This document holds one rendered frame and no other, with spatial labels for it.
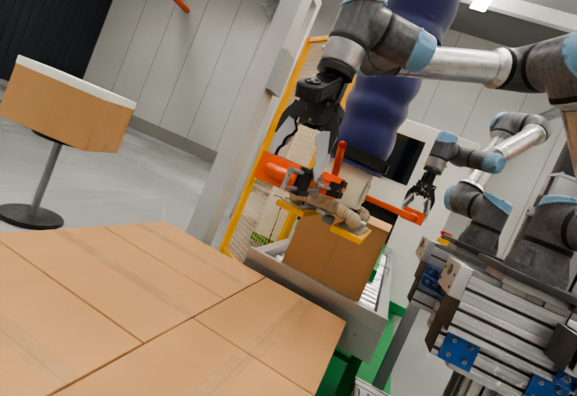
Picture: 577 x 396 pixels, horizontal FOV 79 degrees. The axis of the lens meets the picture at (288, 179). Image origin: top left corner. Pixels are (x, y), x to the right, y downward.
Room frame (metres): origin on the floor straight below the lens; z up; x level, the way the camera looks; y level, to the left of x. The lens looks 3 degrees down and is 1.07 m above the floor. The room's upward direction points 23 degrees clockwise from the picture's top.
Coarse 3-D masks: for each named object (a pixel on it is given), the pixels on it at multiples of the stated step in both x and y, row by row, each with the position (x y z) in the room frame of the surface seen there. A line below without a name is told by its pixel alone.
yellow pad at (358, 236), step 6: (342, 222) 1.18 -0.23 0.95; (330, 228) 1.04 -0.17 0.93; (336, 228) 1.03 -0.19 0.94; (342, 228) 1.04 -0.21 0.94; (360, 228) 1.18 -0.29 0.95; (366, 228) 1.25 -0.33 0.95; (342, 234) 1.03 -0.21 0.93; (348, 234) 1.02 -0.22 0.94; (354, 234) 1.04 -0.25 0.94; (360, 234) 1.06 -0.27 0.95; (366, 234) 1.15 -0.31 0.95; (354, 240) 1.01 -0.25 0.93; (360, 240) 1.01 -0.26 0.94
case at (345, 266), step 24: (312, 216) 1.65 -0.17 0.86; (336, 216) 1.62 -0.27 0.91; (312, 240) 1.64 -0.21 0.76; (336, 240) 1.60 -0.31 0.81; (384, 240) 1.54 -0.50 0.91; (288, 264) 1.65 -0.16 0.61; (312, 264) 1.62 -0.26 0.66; (336, 264) 1.59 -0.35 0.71; (360, 264) 1.56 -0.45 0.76; (336, 288) 1.58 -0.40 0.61; (360, 288) 1.55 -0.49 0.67
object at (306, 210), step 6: (276, 204) 1.10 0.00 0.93; (282, 204) 1.09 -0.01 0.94; (288, 204) 1.09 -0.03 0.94; (294, 204) 1.10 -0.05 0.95; (306, 204) 1.21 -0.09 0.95; (312, 204) 1.29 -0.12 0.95; (288, 210) 1.08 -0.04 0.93; (294, 210) 1.08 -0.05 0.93; (300, 210) 1.07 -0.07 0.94; (306, 210) 1.10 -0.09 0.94; (312, 210) 1.17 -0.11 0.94
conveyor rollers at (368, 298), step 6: (276, 258) 1.94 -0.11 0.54; (282, 258) 1.94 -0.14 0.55; (384, 258) 3.40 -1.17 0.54; (384, 264) 3.06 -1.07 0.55; (378, 270) 2.72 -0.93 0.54; (378, 276) 2.54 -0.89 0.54; (378, 282) 2.31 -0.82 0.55; (366, 288) 2.05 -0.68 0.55; (372, 288) 2.12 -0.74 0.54; (378, 288) 2.20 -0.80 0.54; (366, 294) 1.96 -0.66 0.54; (372, 294) 1.97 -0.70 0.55; (360, 300) 1.79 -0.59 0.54; (366, 300) 1.86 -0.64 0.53; (372, 300) 1.87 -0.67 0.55; (366, 306) 1.71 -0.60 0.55; (372, 306) 1.77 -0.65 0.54
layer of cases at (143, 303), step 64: (0, 256) 0.89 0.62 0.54; (64, 256) 1.02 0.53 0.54; (128, 256) 1.19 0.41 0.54; (192, 256) 1.43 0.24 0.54; (0, 320) 0.68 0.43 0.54; (64, 320) 0.76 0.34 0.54; (128, 320) 0.85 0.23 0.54; (192, 320) 0.97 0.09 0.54; (256, 320) 1.12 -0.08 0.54; (320, 320) 1.33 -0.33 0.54; (0, 384) 0.55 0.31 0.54; (64, 384) 0.60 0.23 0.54; (128, 384) 0.66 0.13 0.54; (192, 384) 0.73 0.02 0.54; (256, 384) 0.81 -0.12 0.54
